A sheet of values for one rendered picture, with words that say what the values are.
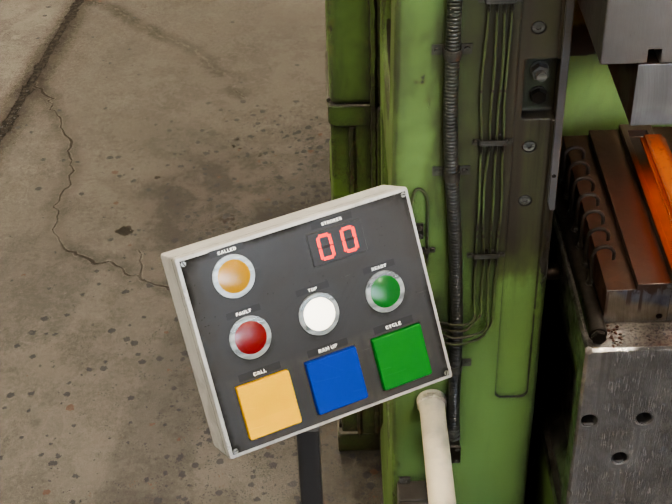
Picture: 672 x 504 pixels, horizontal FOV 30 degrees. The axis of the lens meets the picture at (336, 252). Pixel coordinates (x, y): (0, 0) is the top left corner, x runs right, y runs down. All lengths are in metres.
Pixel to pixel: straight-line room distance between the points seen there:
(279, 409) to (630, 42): 0.66
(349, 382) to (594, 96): 0.82
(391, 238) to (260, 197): 2.07
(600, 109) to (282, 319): 0.86
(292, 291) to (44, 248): 2.07
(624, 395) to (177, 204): 2.06
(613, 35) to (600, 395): 0.59
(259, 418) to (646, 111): 0.66
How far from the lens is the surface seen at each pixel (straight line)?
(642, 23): 1.67
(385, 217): 1.71
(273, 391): 1.67
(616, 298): 1.93
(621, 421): 2.03
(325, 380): 1.70
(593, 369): 1.94
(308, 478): 2.01
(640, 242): 2.00
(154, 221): 3.72
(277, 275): 1.66
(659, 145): 2.14
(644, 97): 1.73
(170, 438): 3.06
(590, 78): 2.26
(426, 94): 1.84
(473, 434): 2.30
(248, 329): 1.65
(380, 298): 1.71
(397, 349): 1.73
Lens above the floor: 2.20
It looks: 38 degrees down
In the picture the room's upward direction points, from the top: 2 degrees counter-clockwise
